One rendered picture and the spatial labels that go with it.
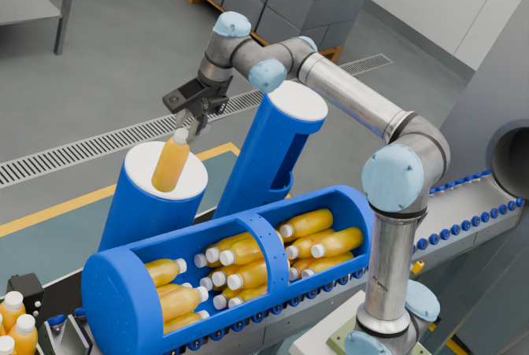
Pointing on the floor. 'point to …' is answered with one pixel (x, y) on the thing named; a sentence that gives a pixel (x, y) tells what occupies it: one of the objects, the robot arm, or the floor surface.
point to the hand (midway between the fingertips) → (182, 134)
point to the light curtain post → (479, 288)
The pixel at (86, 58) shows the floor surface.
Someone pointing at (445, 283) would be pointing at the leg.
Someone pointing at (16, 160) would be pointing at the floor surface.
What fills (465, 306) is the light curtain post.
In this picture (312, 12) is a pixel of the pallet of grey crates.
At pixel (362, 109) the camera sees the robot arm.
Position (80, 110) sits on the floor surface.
